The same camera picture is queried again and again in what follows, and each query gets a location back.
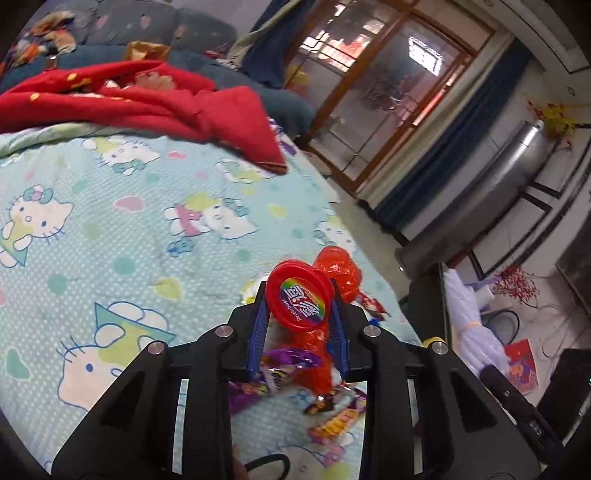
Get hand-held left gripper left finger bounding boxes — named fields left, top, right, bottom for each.
left=51, top=279, right=273, bottom=480

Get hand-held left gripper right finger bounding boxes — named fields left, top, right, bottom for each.
left=330, top=277, right=541, bottom=480

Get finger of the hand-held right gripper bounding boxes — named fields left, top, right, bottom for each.
left=479, top=364, right=566, bottom=467

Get purple foil wrapper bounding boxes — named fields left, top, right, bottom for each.
left=228, top=347, right=324, bottom=416

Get red round plastic jar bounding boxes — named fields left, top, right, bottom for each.
left=265, top=260, right=334, bottom=332

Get dark brown candy wrapper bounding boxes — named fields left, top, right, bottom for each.
left=302, top=385, right=365, bottom=415

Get orange-red plastic bag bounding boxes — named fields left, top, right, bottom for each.
left=288, top=246, right=363, bottom=398

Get red paper envelope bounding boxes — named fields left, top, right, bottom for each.
left=503, top=339, right=540, bottom=394

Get red snack packet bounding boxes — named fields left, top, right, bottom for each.
left=358, top=292, right=391, bottom=324

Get yellow red candy wrapper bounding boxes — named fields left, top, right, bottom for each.
left=308, top=399, right=367, bottom=446

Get black cabinet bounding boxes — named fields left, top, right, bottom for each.
left=399, top=262, right=451, bottom=344

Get white bundle of tubes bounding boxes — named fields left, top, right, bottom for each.
left=443, top=268, right=509, bottom=374

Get red dried flowers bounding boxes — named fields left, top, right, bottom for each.
left=492, top=264, right=541, bottom=308

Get cat print bedsheet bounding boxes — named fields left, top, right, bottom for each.
left=0, top=122, right=423, bottom=480

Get silver cylinder air conditioner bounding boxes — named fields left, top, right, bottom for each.
left=394, top=120, right=552, bottom=278

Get blue curtain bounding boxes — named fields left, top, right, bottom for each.
left=372, top=37, right=532, bottom=236

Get wooden glass door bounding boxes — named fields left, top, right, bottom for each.
left=288, top=0, right=497, bottom=197

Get red blanket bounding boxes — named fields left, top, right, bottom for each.
left=0, top=60, right=289, bottom=176

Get yellow artificial flowers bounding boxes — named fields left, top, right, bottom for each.
left=526, top=99, right=591, bottom=148

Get blue hanging cloth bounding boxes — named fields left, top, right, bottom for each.
left=242, top=0, right=301, bottom=88

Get blue-grey sofa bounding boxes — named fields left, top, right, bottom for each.
left=0, top=0, right=317, bottom=139

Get colourful clothes pile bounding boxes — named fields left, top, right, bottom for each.
left=11, top=9, right=77, bottom=63

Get black cable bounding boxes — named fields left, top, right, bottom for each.
left=242, top=453, right=289, bottom=480

